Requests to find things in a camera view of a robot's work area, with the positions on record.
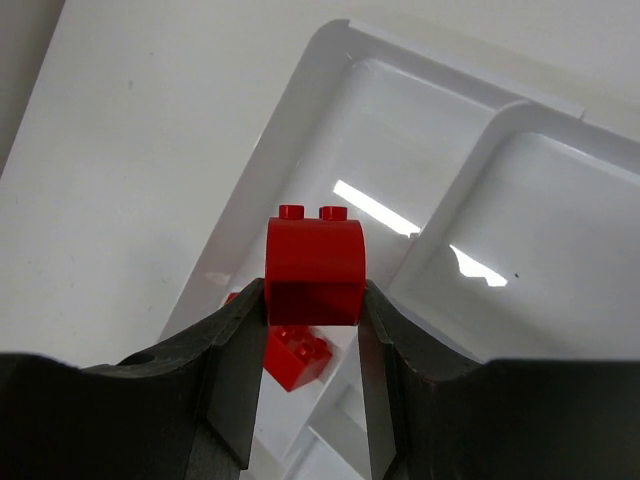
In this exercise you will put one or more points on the white compartment tray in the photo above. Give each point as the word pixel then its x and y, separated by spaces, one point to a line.
pixel 501 223

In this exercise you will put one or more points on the red rectangular lego brick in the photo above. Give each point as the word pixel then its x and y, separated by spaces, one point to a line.
pixel 292 354

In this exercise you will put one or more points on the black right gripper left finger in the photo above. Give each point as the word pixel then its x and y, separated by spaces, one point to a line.
pixel 184 408

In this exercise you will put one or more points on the red rounded lego brick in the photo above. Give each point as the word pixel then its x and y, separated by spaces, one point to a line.
pixel 315 267

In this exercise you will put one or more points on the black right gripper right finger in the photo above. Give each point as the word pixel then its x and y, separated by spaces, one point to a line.
pixel 433 413

